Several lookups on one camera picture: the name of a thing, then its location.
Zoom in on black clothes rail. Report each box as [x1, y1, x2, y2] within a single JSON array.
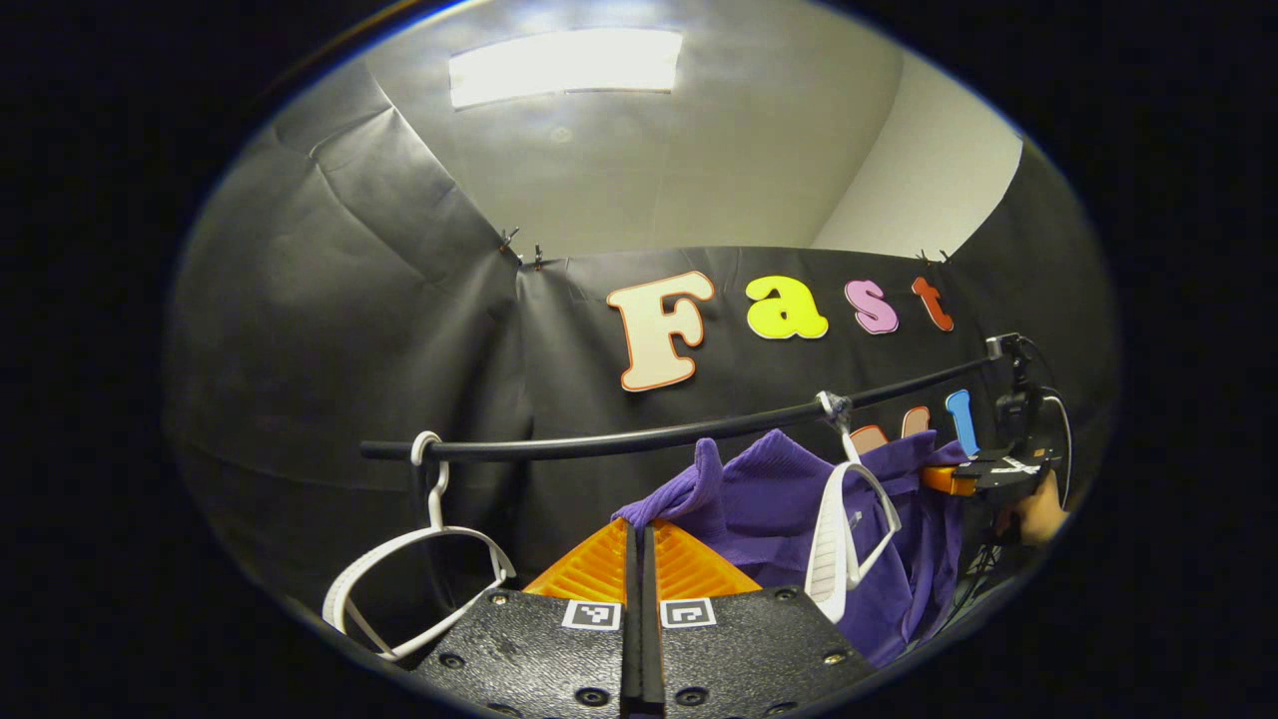
[[359, 340, 1009, 462]]

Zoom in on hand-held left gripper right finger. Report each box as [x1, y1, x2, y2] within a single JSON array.
[[644, 517, 880, 719]]

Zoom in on black backdrop cloth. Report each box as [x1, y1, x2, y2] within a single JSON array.
[[165, 65, 1119, 640]]

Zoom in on purple ribbed garment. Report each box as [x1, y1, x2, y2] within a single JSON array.
[[611, 429, 971, 668]]

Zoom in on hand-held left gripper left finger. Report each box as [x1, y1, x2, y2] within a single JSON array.
[[409, 517, 641, 719]]

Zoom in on white clothes hanger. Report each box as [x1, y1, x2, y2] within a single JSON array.
[[321, 431, 518, 662], [805, 391, 903, 625]]

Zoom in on ceiling light panel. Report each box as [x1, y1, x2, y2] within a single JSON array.
[[447, 28, 685, 109]]

